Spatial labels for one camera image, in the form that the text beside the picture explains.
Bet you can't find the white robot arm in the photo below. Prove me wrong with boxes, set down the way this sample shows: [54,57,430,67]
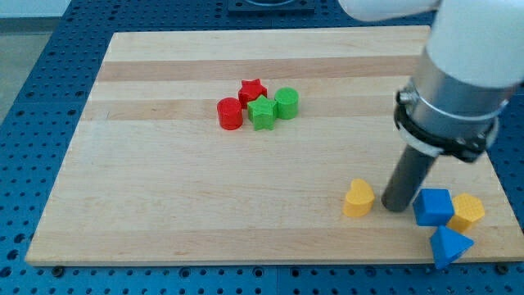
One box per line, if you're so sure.
[339,0,523,162]

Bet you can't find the wooden board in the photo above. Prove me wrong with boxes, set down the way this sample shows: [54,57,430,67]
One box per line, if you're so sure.
[25,25,524,267]

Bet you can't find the green star block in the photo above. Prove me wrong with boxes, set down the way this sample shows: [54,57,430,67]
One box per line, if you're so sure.
[247,95,278,131]

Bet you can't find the red cylinder block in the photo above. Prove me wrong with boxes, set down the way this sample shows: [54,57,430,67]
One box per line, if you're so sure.
[217,98,243,130]

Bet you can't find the green cylinder block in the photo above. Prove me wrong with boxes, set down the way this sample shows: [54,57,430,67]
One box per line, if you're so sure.
[274,87,300,120]

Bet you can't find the red star block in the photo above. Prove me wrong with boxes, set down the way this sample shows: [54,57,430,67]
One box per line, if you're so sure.
[238,79,268,109]

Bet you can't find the yellow heart block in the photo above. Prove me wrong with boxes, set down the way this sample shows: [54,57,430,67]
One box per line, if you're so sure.
[342,179,375,217]

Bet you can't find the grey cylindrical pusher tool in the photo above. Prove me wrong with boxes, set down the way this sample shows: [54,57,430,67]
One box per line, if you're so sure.
[381,145,436,212]

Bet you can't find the blue cube block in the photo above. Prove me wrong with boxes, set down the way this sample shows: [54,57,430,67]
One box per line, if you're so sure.
[413,188,454,226]

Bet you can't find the blue triangle block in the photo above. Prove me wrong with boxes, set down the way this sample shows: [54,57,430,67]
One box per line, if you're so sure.
[429,225,475,270]

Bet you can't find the yellow hexagon block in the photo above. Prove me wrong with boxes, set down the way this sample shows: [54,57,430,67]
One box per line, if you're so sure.
[446,193,486,234]

